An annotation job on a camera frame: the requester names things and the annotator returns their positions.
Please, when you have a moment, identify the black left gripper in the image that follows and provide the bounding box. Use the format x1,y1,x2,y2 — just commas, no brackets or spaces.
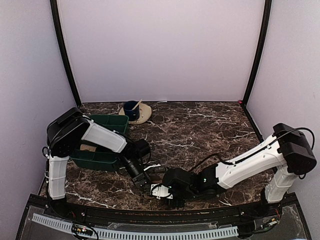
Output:
118,155,152,196

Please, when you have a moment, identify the green plastic divided tray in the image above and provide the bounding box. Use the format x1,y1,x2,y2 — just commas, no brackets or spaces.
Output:
70,114,129,172

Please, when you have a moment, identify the striped cream red sock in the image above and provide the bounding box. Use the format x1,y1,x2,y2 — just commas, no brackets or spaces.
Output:
79,144,97,152

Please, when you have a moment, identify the tan brown sock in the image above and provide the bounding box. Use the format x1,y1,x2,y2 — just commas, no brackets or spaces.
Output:
150,175,162,184

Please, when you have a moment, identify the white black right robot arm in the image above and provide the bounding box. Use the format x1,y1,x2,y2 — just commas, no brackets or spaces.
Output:
162,123,317,217

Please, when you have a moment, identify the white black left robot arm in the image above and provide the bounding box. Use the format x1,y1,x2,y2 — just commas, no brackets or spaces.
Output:
44,107,151,218

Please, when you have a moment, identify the blue enamel mug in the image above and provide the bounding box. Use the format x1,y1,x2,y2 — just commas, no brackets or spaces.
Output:
123,100,140,122

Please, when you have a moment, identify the cream ceramic saucer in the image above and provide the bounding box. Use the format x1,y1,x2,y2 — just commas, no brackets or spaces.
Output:
119,102,153,125

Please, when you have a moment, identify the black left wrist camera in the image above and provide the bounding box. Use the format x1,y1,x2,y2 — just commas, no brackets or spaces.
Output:
144,164,167,174

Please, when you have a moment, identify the white slotted cable duct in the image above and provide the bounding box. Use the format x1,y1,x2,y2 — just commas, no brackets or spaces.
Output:
31,213,239,240

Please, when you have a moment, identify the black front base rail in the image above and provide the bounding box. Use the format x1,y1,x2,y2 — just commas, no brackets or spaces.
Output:
24,194,301,227

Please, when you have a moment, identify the black left corner post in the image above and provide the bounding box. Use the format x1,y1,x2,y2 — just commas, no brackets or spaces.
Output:
49,0,82,107

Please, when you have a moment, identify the black corner post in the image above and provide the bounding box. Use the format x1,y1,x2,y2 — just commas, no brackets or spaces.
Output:
49,0,82,107
241,0,272,108

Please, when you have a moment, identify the black right corner post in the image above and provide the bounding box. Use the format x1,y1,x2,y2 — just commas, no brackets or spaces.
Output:
241,0,272,108

